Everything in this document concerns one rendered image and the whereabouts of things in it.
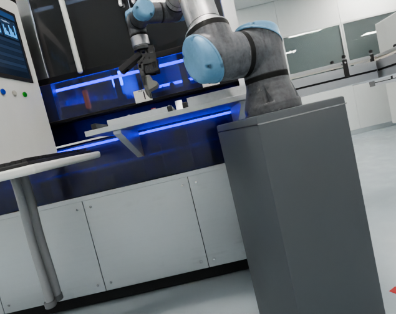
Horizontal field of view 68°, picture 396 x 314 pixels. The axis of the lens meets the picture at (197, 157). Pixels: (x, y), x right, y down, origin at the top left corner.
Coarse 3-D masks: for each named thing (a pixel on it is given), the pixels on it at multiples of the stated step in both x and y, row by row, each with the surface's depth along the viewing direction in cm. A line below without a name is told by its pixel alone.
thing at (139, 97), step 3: (138, 90) 146; (141, 90) 146; (144, 90) 146; (135, 93) 146; (138, 93) 146; (141, 93) 146; (135, 96) 146; (138, 96) 146; (141, 96) 146; (147, 96) 146; (135, 99) 146; (138, 99) 146; (141, 99) 146; (144, 99) 146; (147, 99) 146; (150, 99) 146; (138, 102) 146; (141, 102) 146
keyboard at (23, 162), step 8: (64, 152) 114; (72, 152) 120; (80, 152) 123; (88, 152) 129; (16, 160) 95; (24, 160) 93; (32, 160) 95; (40, 160) 98; (48, 160) 102; (0, 168) 94; (8, 168) 93
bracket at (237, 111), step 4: (244, 100) 113; (236, 104) 123; (240, 104) 114; (244, 104) 113; (232, 108) 139; (236, 108) 126; (240, 108) 117; (244, 108) 117; (232, 112) 142; (236, 112) 128; (240, 112) 120; (244, 112) 121; (232, 116) 145; (236, 116) 131; (240, 116) 124; (244, 116) 125; (236, 120) 134
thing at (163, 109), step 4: (160, 108) 121; (164, 108) 121; (144, 112) 121; (148, 112) 121; (152, 112) 121; (156, 112) 121; (160, 112) 121; (164, 112) 121; (128, 116) 121; (132, 116) 121; (136, 116) 121; (140, 116) 121; (144, 116) 121; (148, 116) 121; (108, 120) 121; (112, 120) 121; (116, 120) 121; (120, 120) 121; (124, 120) 121; (128, 120) 121; (108, 124) 121; (112, 124) 121
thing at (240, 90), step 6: (222, 90) 109; (228, 90) 109; (234, 90) 109; (240, 90) 109; (198, 96) 109; (204, 96) 109; (210, 96) 109; (216, 96) 109; (222, 96) 109; (228, 96) 109; (192, 102) 109; (198, 102) 109; (204, 102) 109
